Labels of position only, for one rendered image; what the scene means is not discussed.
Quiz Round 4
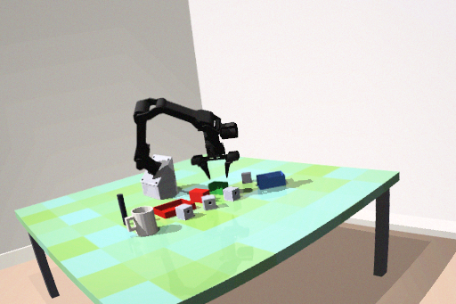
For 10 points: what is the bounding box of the red tray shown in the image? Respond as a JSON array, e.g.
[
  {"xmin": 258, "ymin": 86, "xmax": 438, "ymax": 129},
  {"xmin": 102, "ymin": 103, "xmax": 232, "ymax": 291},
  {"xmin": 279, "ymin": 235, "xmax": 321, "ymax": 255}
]
[{"xmin": 153, "ymin": 199, "xmax": 196, "ymax": 218}]

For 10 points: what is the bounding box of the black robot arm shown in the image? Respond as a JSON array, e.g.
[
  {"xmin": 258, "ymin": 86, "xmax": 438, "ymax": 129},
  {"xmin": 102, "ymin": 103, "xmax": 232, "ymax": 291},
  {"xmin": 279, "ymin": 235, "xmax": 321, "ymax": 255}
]
[{"xmin": 133, "ymin": 98, "xmax": 239, "ymax": 176}]

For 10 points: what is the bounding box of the grey mug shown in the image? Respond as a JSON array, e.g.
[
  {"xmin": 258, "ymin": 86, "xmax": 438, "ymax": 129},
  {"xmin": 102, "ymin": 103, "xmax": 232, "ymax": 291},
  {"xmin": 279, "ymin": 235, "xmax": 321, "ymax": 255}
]
[{"xmin": 125, "ymin": 206, "xmax": 158, "ymax": 236}]

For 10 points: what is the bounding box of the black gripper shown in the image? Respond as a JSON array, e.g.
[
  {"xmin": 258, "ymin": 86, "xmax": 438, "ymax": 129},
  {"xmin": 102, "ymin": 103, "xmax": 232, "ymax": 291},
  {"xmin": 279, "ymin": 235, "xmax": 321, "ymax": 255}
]
[{"xmin": 191, "ymin": 140, "xmax": 240, "ymax": 179}]

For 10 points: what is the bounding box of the green gauge with short grey pin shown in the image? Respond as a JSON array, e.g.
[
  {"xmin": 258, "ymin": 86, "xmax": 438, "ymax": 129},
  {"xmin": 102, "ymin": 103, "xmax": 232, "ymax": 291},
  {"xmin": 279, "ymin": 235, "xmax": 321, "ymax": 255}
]
[{"xmin": 208, "ymin": 180, "xmax": 229, "ymax": 195}]

